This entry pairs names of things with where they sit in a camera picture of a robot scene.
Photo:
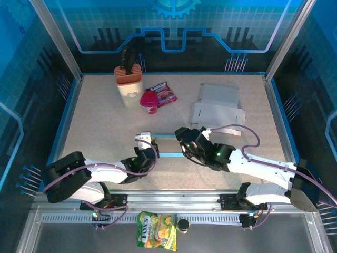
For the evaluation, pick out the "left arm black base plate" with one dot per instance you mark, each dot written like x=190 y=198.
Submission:
x=119 y=201

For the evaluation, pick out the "black round knob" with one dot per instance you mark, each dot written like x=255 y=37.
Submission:
x=183 y=225

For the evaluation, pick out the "pink yoghurt cup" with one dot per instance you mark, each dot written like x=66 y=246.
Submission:
x=149 y=102

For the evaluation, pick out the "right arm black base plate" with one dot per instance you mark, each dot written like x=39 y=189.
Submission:
x=229 y=201

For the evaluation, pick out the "white paper box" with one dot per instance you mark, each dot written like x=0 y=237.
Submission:
x=216 y=113

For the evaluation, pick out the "small circuit board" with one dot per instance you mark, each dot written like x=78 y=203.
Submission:
x=248 y=220
x=101 y=217

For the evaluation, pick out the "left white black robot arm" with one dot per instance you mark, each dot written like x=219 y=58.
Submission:
x=105 y=171

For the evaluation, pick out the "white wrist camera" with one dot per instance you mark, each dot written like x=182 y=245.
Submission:
x=143 y=139
x=208 y=129

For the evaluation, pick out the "red candy bag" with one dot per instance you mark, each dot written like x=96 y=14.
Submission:
x=164 y=92

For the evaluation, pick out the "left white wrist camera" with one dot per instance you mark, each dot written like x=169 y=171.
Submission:
x=143 y=139

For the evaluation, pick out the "yellow candy bag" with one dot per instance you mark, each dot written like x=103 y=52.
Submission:
x=156 y=232

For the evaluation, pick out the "aluminium mounting beam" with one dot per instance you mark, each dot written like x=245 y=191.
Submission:
x=171 y=197

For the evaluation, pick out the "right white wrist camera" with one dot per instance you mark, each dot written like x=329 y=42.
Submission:
x=208 y=129

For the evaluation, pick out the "aluminium frame post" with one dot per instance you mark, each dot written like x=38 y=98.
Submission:
x=60 y=47
x=287 y=44

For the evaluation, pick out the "beige knife block brown top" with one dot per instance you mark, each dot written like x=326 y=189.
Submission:
x=130 y=92

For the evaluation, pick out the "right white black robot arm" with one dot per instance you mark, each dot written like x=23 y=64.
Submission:
x=263 y=170

